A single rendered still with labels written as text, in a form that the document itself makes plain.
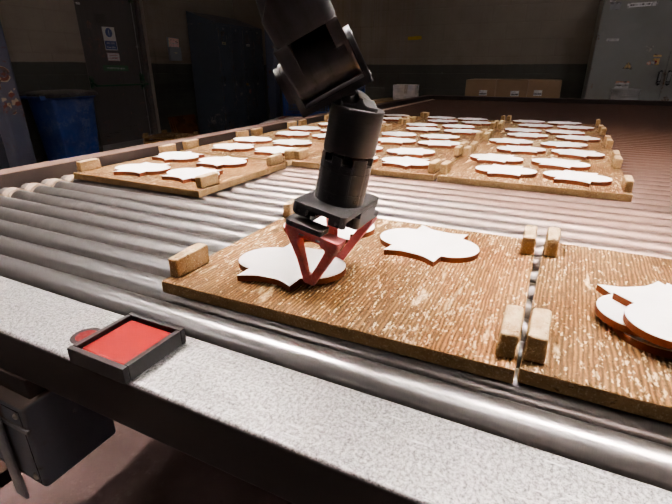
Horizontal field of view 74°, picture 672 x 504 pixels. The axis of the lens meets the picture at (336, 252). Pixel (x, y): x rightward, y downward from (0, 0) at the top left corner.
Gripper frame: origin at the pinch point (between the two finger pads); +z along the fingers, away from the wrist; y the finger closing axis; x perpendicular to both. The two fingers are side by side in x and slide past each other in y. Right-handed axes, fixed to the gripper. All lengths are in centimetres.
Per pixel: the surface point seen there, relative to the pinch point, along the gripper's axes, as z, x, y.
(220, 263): 4.3, -13.8, 2.5
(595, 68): -43, 47, -647
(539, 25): -82, -40, -707
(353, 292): 0.3, 5.2, 2.5
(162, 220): 11.3, -38.3, -11.9
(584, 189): -6, 30, -63
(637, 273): -6.3, 34.9, -18.0
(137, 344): 4.4, -9.3, 20.3
